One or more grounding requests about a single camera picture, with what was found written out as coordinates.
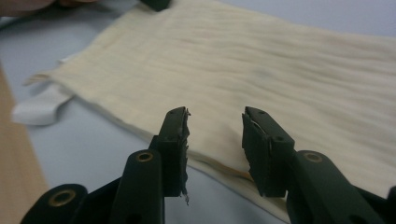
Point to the wooden table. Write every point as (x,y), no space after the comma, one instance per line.
(15,161)

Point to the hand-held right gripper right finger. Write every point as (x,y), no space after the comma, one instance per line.
(264,155)

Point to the light blue table mat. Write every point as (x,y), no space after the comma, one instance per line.
(93,146)

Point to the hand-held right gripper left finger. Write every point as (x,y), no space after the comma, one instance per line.
(172,149)

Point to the cream cloth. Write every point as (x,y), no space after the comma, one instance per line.
(249,68)

